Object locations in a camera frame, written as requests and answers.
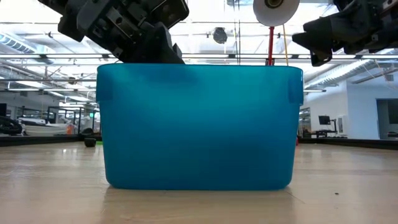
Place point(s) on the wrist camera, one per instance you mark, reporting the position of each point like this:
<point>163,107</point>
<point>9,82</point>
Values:
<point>320,59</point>
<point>171,11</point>

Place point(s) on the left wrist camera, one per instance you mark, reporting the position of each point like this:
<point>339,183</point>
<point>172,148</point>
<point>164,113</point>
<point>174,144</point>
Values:
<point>171,11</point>

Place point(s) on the white background workbench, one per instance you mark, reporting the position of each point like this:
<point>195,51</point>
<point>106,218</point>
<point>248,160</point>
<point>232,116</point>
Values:
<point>43,129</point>

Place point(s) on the small dark green object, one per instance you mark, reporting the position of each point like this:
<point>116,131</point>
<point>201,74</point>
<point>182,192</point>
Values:
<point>89,142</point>

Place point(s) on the long ceiling light rail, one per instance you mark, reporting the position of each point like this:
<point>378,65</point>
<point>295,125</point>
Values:
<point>217,56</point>

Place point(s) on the black monitor on stand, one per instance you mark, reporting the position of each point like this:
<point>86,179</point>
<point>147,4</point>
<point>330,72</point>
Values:
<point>324,120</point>

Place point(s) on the orange background object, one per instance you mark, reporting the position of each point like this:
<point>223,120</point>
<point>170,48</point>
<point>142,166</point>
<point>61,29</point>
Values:
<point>69,130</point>

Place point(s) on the red desk lamp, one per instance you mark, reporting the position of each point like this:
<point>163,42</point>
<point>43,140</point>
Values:
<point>264,15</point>

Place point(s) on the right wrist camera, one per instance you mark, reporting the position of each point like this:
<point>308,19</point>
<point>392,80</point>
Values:
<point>320,59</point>

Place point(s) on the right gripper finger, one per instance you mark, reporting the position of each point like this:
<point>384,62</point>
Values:
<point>320,34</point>

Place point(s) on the teal plastic bin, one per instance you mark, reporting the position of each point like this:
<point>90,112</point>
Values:
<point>199,130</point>

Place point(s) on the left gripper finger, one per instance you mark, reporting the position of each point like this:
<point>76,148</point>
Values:
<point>155,46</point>
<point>178,49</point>

